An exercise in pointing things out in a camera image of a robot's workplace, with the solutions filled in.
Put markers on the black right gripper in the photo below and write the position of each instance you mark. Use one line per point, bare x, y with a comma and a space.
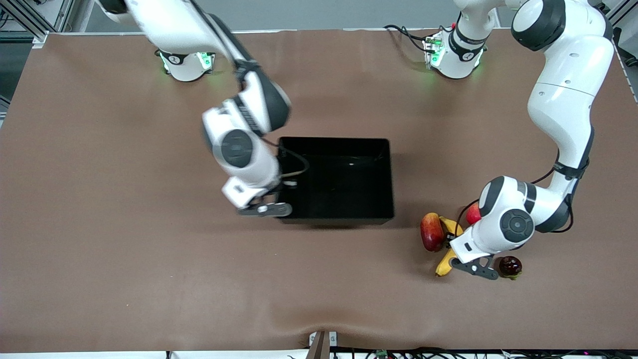
284, 190

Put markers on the yellow banana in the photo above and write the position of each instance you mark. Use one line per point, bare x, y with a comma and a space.
445, 264

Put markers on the black plastic box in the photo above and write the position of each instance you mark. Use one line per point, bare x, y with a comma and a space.
349, 199

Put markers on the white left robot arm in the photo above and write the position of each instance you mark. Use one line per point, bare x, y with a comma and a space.
563, 99

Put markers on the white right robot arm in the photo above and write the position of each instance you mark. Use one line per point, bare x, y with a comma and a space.
249, 164

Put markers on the red yellow mango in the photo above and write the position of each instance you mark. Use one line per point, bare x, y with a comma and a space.
431, 232

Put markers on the red pomegranate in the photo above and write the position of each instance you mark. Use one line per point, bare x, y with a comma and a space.
472, 214

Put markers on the dark purple mangosteen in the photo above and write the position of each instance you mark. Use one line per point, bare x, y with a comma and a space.
511, 266

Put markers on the small green connector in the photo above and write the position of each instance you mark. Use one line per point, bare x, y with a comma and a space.
382, 353

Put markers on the metal clamp bracket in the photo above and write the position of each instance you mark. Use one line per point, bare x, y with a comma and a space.
319, 346

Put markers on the aluminium frame profile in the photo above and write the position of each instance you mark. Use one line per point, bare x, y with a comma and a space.
30, 22
625, 20

